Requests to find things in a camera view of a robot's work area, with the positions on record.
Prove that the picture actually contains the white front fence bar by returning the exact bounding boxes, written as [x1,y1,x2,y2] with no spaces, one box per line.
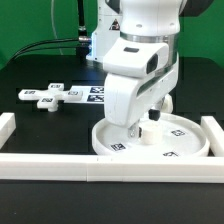
[0,153,224,183]

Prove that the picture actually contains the white fence bar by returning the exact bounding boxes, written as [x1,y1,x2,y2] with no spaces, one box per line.
[0,113,16,149]
[201,116,224,157]
[0,153,224,183]

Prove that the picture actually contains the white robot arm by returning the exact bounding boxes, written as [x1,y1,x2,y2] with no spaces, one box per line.
[87,0,214,138]

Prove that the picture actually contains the black cable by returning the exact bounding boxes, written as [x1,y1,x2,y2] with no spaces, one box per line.
[9,45,78,64]
[13,37,91,61]

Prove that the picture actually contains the white round table top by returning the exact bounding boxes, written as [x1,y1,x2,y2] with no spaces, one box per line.
[92,113,210,158]

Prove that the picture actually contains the white right fence bar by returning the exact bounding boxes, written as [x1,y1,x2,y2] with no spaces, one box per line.
[201,116,224,157]

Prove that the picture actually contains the white cross-shaped table base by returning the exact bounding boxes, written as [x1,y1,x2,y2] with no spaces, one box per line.
[18,83,83,112]

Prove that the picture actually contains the thin white cable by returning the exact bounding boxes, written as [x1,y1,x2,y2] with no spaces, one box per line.
[50,0,64,56]

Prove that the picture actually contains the black vertical cable connector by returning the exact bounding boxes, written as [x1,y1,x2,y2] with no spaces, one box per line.
[77,0,87,41]

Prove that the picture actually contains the white left fence bar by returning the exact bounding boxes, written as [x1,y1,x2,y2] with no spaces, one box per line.
[0,113,16,149]

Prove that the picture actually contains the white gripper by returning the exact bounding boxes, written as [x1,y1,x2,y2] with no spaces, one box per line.
[103,53,178,139]

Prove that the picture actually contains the white marker sheet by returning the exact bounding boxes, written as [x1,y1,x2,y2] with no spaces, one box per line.
[64,86,104,104]

